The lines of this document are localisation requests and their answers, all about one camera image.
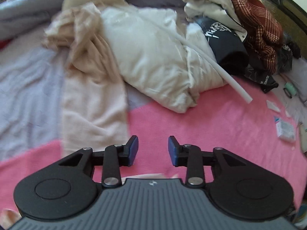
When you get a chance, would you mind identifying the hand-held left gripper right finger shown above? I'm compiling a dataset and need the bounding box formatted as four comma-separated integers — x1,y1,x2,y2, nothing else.
168,136,247,188

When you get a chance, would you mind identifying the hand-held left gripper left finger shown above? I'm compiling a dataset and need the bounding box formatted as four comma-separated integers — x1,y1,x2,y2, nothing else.
58,136,139,188

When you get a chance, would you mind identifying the pale pink t-shirt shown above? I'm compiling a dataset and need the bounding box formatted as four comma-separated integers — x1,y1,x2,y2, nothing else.
138,174,179,180

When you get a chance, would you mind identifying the beige t-shirt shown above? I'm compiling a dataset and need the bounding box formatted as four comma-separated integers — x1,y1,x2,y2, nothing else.
42,2,129,157

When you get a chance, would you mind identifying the pink blanket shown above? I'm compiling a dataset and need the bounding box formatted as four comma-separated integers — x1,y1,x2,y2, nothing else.
0,77,305,206

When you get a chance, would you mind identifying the white foam tube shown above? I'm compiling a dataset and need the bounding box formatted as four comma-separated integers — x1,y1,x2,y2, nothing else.
173,32,253,104

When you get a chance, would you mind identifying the white paper scrap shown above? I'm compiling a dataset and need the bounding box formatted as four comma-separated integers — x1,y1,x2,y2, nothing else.
266,100,281,113

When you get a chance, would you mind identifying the small white box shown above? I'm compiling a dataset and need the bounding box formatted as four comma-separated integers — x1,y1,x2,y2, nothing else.
274,116,296,142

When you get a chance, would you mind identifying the black plastic bag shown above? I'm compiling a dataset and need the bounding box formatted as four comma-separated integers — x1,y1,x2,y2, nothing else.
245,63,279,94

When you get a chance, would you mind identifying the navy printed garment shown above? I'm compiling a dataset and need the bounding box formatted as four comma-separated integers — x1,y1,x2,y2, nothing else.
195,17,250,70

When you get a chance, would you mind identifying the lilac bed sheet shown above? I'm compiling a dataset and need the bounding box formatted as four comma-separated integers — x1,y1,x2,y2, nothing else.
0,27,149,161

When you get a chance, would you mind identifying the green tape roll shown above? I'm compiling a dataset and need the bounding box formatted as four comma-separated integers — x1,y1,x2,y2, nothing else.
284,82,296,98

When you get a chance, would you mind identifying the dark patterned garment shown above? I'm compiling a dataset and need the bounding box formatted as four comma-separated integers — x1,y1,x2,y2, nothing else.
273,38,301,75

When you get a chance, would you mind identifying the red checked garment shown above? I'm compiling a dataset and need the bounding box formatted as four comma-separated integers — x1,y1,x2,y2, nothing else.
222,0,283,75

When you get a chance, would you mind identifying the grey duvet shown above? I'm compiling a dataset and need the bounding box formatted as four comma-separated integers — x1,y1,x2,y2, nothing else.
0,0,69,40

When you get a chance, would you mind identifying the dark ornate headboard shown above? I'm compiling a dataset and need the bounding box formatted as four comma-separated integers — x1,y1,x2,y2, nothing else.
236,0,307,60

